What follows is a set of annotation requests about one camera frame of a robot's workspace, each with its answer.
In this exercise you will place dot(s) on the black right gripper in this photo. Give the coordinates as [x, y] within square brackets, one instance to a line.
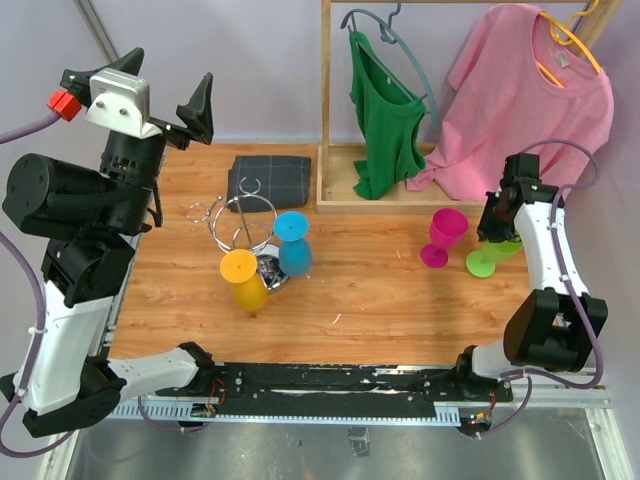
[486, 230]

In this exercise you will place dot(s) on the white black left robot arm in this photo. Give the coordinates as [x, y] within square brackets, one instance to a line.
[88, 217]

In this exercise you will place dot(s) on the pink t-shirt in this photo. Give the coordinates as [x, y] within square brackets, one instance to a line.
[516, 88]

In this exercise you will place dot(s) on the blue plastic wine glass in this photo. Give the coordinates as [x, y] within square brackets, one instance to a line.
[295, 255]

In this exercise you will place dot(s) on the dark grey folded cloth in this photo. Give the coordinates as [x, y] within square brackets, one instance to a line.
[283, 180]

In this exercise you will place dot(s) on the yellow clothes hanger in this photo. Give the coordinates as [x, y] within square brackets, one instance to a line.
[562, 34]

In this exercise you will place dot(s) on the magenta plastic wine glass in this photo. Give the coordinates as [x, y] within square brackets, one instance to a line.
[447, 228]

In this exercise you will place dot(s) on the aluminium frame rail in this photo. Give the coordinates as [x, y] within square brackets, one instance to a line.
[92, 20]

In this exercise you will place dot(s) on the green tank top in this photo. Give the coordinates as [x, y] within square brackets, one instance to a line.
[389, 117]

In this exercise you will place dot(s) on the yellow plastic wine glass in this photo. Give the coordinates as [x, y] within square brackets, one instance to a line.
[239, 268]

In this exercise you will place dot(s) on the lime green plastic wine glass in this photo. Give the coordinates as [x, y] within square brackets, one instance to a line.
[482, 262]

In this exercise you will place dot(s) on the chrome wire wine glass rack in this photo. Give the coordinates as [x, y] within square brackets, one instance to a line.
[259, 235]

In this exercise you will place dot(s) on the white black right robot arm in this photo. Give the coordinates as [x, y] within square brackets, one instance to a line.
[553, 334]

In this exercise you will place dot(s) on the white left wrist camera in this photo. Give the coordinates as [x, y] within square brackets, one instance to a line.
[114, 100]

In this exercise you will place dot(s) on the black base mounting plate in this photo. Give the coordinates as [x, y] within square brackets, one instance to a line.
[325, 391]

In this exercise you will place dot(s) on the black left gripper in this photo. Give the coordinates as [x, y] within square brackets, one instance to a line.
[197, 113]

